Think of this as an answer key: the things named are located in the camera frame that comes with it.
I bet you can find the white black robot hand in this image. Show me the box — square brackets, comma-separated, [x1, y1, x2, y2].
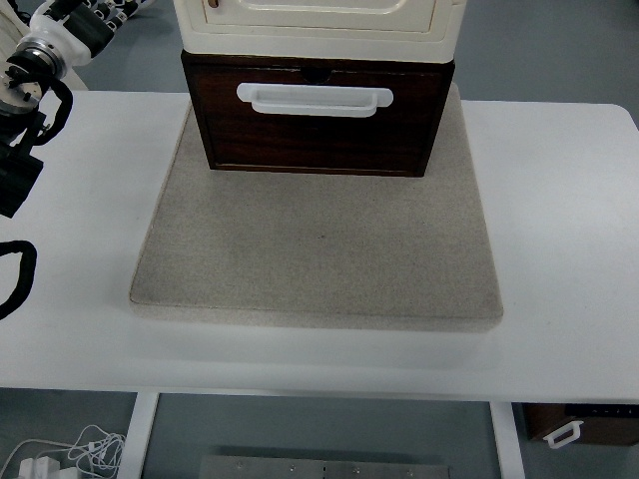
[29, 0, 156, 66]

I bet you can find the dark brown wooden drawer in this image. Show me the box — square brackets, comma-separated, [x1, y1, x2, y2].
[192, 67, 445, 172]

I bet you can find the cream and brown combination cabinet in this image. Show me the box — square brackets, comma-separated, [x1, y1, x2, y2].
[172, 0, 468, 180]

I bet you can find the grey fabric mat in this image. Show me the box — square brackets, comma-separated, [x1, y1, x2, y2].
[128, 82, 504, 334]

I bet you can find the white table leg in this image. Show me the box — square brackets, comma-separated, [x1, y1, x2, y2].
[117, 392, 161, 479]
[488, 401, 525, 479]

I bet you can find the white power adapter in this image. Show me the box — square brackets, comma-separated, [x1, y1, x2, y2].
[18, 456, 61, 479]

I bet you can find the grey metal plate with screws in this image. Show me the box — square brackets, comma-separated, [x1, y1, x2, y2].
[199, 454, 453, 479]

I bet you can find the brown wooden box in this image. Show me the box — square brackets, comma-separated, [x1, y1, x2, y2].
[521, 402, 639, 448]

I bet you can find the white drawer handle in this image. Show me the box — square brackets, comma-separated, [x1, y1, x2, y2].
[236, 82, 394, 120]

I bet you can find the thin white cable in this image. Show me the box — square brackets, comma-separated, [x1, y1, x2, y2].
[0, 424, 129, 479]

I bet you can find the white box handle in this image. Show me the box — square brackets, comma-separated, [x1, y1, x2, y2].
[542, 420, 585, 449]

